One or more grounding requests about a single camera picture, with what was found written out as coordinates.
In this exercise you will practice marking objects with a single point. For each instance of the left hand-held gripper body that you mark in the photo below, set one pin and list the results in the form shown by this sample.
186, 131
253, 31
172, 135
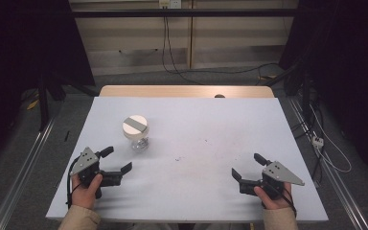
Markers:
84, 159

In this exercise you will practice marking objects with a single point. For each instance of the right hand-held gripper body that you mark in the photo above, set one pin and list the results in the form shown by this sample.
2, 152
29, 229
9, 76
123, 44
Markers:
279, 174

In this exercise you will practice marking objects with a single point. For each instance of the glass jar with white lid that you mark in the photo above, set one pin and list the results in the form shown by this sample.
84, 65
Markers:
131, 131

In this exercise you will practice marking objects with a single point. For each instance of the grey strip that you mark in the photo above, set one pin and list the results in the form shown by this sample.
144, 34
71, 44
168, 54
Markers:
135, 124

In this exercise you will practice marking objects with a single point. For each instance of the person's right hand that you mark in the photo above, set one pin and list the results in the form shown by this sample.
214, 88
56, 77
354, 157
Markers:
276, 204

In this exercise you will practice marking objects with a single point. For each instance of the person's left hand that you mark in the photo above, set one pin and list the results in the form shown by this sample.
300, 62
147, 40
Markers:
83, 198

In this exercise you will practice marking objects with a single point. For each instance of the small black floor object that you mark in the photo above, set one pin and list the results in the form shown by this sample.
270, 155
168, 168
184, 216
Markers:
66, 136

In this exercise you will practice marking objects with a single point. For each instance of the white power strip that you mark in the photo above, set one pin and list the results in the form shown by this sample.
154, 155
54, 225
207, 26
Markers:
317, 141

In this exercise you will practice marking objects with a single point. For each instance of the white table cover board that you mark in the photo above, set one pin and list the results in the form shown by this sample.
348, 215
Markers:
188, 191

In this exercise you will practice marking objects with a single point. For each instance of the black metal stand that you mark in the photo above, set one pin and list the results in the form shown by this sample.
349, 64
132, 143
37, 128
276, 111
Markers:
43, 105

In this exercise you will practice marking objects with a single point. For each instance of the dark round table grommet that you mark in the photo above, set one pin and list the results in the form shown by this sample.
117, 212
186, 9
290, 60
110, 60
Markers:
219, 96

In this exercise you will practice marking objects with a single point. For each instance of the yellow floor tape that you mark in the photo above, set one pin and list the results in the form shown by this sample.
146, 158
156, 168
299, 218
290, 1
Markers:
32, 104

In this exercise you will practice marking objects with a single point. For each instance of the black tripod stand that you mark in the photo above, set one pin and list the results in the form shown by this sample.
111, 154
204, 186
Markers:
306, 92

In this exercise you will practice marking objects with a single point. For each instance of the black curtain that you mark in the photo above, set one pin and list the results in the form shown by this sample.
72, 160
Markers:
19, 48
348, 64

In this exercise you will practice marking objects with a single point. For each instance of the black horizontal metal bar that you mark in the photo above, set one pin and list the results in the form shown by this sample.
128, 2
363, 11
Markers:
185, 13

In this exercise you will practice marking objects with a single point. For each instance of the aluminium floor rail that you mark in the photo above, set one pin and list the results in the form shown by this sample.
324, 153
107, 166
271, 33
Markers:
341, 191
22, 172

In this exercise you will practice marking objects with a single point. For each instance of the white wall socket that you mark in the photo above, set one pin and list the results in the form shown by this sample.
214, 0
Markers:
170, 3

